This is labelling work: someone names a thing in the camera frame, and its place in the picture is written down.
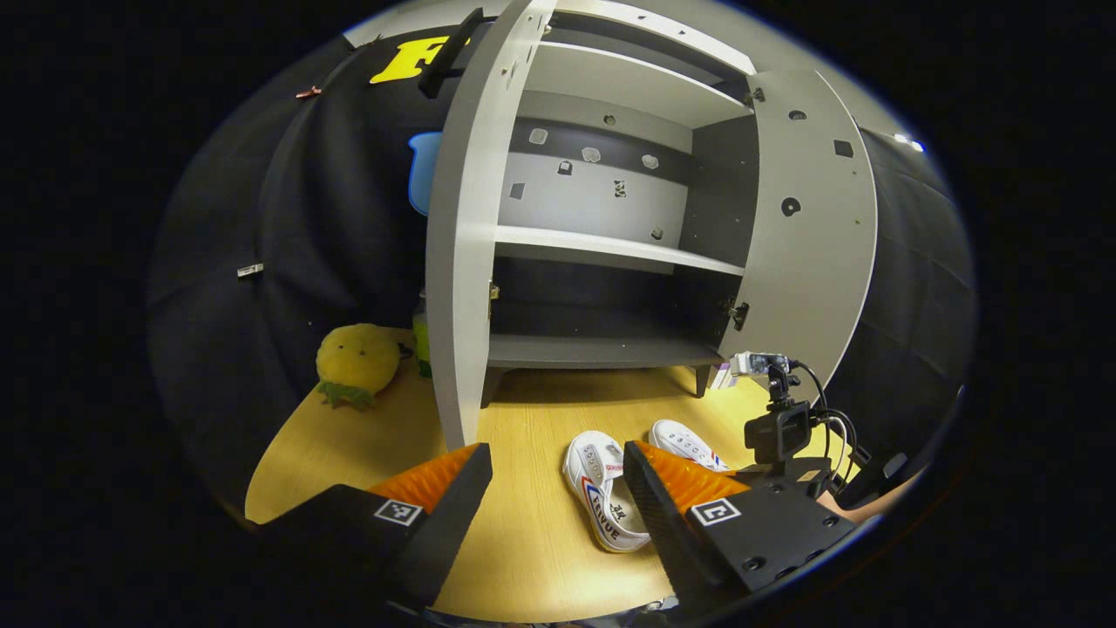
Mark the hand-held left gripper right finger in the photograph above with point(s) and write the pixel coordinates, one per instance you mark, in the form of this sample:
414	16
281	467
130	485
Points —
667	532

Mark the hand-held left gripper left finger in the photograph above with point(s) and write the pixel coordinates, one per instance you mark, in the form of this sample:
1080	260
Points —
445	532

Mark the white canvas shoe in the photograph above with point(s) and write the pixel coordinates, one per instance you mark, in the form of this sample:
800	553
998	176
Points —
593	475
689	443

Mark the white cabinet door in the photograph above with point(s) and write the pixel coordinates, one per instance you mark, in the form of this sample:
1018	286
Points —
466	262
811	262

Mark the white shoe cabinet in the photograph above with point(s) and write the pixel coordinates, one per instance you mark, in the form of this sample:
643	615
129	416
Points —
610	249

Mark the white purple book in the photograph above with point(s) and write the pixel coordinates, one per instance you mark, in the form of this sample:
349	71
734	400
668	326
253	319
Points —
724	375

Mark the green bottle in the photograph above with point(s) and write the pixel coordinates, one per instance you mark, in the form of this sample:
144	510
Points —
422	344

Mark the yellow plush toy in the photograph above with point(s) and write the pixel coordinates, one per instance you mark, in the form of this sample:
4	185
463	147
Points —
357	358

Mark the small ceiling light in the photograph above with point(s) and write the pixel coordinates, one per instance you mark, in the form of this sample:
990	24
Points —
907	140

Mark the silver clip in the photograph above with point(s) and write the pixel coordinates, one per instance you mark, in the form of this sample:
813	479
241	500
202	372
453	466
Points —
250	270

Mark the pink clip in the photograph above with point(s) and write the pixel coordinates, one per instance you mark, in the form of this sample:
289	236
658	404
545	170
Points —
308	92

